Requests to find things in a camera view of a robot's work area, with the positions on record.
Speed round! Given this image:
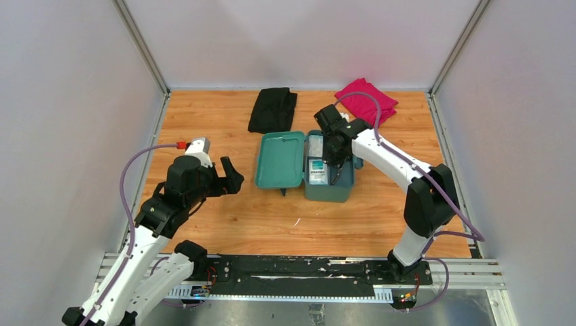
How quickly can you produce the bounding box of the teal white sachet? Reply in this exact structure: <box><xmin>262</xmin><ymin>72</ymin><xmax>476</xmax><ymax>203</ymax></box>
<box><xmin>308</xmin><ymin>158</ymin><xmax>329</xmax><ymax>185</ymax></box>

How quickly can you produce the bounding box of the teal medicine box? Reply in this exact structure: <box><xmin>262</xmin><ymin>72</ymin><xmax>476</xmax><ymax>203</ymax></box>
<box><xmin>255</xmin><ymin>131</ymin><xmax>363</xmax><ymax>202</ymax></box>

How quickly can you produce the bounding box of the dark teal divided tray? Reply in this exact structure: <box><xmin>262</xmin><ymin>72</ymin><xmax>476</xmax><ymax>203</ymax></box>
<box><xmin>306</xmin><ymin>130</ymin><xmax>358</xmax><ymax>187</ymax></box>

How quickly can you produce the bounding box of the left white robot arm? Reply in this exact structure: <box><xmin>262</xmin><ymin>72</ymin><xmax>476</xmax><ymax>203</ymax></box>
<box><xmin>62</xmin><ymin>137</ymin><xmax>244</xmax><ymax>325</ymax></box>

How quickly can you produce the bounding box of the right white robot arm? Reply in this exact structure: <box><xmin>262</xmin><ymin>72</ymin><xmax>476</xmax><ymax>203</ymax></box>
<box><xmin>314</xmin><ymin>105</ymin><xmax>459</xmax><ymax>284</ymax></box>

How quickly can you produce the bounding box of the pink folded cloth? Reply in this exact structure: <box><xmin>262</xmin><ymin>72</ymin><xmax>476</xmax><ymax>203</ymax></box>
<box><xmin>335</xmin><ymin>78</ymin><xmax>398</xmax><ymax>127</ymax></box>

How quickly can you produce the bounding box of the black folded cloth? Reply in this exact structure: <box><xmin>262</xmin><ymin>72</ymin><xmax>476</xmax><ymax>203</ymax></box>
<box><xmin>247</xmin><ymin>87</ymin><xmax>298</xmax><ymax>134</ymax></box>

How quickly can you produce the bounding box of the black metal base rail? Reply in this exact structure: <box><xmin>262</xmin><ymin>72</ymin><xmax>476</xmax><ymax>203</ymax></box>
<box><xmin>92</xmin><ymin>251</ymin><xmax>507</xmax><ymax>311</ymax></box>

